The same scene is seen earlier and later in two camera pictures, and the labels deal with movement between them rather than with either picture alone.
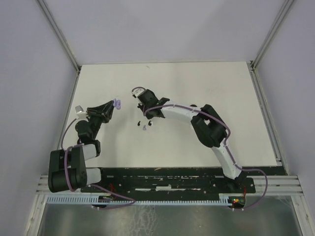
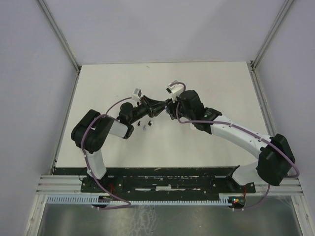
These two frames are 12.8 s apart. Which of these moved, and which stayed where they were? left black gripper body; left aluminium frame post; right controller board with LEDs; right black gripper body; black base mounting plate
Moved: right black gripper body; left black gripper body
Stayed: black base mounting plate; right controller board with LEDs; left aluminium frame post
